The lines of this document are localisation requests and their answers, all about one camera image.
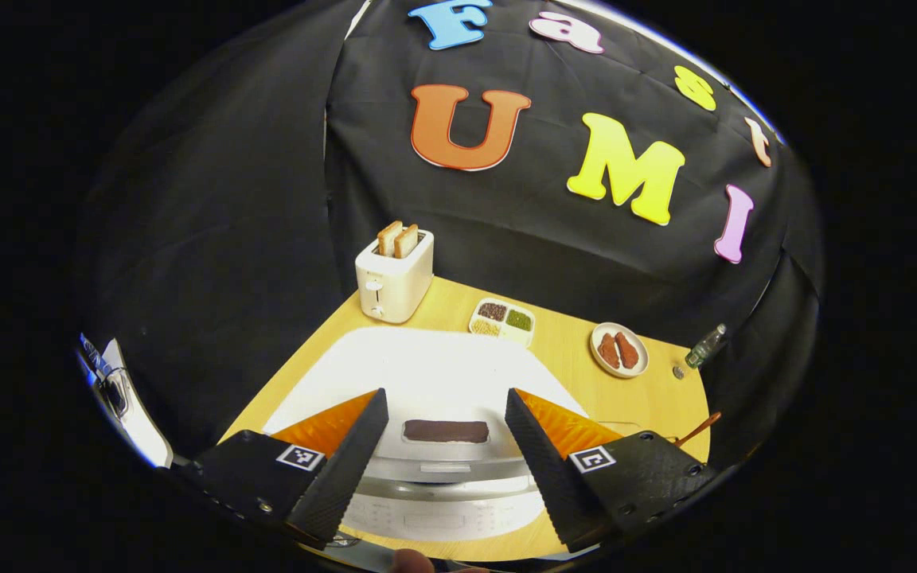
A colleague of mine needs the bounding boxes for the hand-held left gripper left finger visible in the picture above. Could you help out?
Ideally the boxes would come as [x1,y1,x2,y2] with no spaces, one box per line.
[172,388,390,550]

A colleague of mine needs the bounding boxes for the white round plate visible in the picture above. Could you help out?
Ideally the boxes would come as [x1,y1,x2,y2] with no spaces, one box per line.
[590,322,650,379]

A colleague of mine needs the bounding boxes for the white toaster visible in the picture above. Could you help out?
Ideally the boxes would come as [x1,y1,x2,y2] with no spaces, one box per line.
[355,229,435,325]

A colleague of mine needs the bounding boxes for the white rice cooker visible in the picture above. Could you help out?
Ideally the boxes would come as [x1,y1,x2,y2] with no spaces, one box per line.
[263,326,591,544]

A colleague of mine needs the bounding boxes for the white divided grain dish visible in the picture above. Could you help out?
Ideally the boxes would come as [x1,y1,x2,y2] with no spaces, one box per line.
[468,298,537,349]

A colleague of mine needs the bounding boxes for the black backdrop cloth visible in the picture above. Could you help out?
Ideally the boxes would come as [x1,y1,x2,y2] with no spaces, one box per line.
[76,0,825,478]

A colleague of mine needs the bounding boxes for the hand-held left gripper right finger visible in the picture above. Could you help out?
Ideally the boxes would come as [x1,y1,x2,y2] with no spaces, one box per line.
[504,388,718,552]

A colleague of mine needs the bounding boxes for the brown wooden spoon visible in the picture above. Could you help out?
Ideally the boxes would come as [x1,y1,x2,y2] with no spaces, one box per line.
[673,411,722,448]

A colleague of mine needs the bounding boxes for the clear water bottle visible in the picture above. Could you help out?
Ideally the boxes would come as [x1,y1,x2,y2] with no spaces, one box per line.
[685,323,728,369]

